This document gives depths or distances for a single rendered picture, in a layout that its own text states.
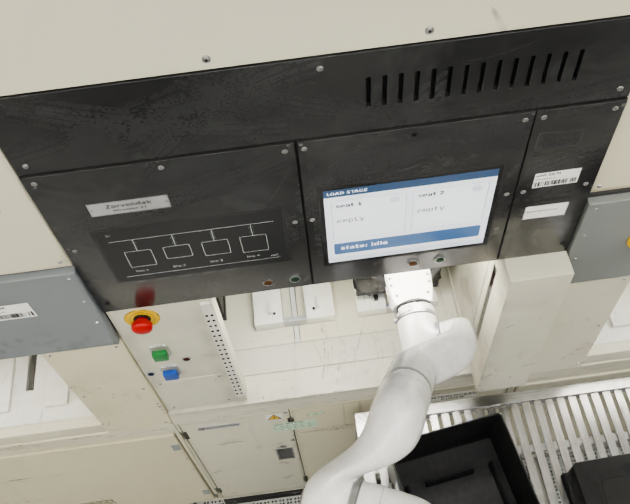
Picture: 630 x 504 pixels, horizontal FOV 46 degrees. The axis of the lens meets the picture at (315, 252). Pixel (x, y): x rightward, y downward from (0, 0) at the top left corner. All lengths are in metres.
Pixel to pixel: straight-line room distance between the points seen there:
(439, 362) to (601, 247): 0.37
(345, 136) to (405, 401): 0.42
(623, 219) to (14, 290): 1.07
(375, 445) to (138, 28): 0.69
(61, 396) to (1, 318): 0.60
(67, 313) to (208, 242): 0.33
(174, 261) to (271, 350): 0.69
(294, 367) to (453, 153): 0.92
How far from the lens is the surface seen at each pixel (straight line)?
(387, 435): 1.17
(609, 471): 1.90
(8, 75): 1.00
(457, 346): 1.44
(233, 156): 1.08
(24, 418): 2.06
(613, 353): 2.02
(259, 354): 1.93
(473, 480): 1.92
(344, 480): 1.19
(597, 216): 1.39
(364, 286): 1.86
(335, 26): 0.94
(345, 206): 1.20
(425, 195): 1.22
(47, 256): 1.30
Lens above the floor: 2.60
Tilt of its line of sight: 57 degrees down
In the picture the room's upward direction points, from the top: 7 degrees counter-clockwise
